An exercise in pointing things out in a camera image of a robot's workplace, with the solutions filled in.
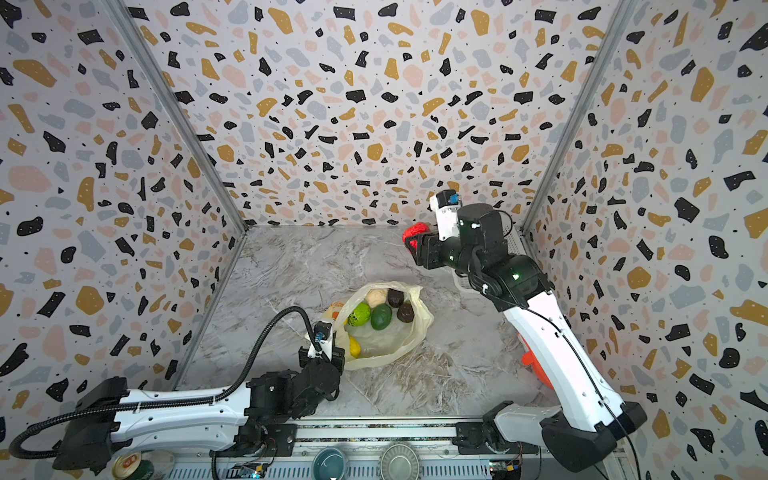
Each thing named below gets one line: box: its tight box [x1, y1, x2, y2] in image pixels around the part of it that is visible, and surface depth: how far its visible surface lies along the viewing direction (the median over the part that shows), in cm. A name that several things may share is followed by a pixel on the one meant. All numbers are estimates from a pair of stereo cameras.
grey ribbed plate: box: [379, 442, 421, 480], surface depth 72 cm
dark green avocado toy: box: [371, 303, 393, 331], surface depth 94 cm
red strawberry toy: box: [402, 222, 431, 249], surface depth 63 cm
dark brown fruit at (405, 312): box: [396, 301, 415, 323], surface depth 95 cm
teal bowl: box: [312, 447, 346, 480], surface depth 71 cm
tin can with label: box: [112, 451, 155, 480], surface depth 62 cm
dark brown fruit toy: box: [388, 288, 404, 308], surface depth 97 cm
